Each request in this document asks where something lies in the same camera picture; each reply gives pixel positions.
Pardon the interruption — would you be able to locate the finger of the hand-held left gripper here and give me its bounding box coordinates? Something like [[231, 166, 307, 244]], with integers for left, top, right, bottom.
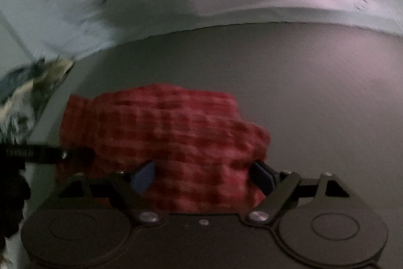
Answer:
[[62, 146, 96, 165]]

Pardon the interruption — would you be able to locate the cream garment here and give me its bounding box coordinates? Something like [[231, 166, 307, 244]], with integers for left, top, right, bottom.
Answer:
[[31, 56, 76, 90]]

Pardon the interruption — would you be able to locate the red checked garment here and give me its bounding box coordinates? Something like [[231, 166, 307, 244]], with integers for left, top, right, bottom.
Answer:
[[55, 83, 272, 215]]

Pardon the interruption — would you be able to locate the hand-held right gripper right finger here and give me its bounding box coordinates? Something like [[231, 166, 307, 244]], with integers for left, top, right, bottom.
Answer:
[[245, 159, 350, 224]]

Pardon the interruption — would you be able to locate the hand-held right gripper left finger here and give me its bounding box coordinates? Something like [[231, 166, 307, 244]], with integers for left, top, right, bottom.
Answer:
[[58, 160, 164, 224]]

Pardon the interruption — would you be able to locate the grey-blue crumpled garment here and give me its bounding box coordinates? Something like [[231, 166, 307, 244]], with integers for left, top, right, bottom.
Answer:
[[0, 63, 68, 145]]

